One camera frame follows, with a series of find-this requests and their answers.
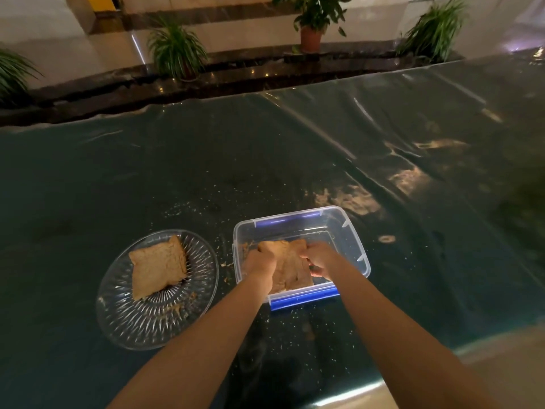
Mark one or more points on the person's left hand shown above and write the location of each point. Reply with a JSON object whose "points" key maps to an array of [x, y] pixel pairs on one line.
{"points": [[259, 264]]}

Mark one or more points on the person's right hand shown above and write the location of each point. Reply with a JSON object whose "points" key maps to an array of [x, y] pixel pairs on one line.
{"points": [[320, 256]]}

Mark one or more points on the person's right fingers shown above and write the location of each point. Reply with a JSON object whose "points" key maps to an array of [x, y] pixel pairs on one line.
{"points": [[310, 260]]}

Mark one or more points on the person's left fingers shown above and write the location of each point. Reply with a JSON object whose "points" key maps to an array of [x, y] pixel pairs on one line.
{"points": [[255, 253]]}

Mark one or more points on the bread slice with spread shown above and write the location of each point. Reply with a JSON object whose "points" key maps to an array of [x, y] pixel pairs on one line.
{"points": [[289, 264]]}

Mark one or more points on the person's left forearm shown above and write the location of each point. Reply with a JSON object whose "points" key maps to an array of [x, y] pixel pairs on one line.
{"points": [[200, 349]]}

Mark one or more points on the person's right forearm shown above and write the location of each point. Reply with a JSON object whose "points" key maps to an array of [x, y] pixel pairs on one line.
{"points": [[396, 336]]}

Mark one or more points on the clear plastic container blue clips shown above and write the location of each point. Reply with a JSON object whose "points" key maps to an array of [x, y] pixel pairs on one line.
{"points": [[328, 234]]}

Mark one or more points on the dark green plastic table cover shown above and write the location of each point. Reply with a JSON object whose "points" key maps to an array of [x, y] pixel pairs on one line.
{"points": [[272, 200]]}

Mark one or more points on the toasted bread slice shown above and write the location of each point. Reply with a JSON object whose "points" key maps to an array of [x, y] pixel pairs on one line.
{"points": [[158, 268]]}

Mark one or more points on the clear cut glass plate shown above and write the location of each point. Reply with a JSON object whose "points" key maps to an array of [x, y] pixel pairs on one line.
{"points": [[157, 289]]}

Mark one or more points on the spider plant with long leaves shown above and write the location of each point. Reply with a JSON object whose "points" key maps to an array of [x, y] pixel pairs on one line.
{"points": [[175, 48], [435, 29], [12, 74]]}

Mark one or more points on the leafy plant in terracotta pot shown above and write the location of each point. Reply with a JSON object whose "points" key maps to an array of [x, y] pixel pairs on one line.
{"points": [[316, 21]]}

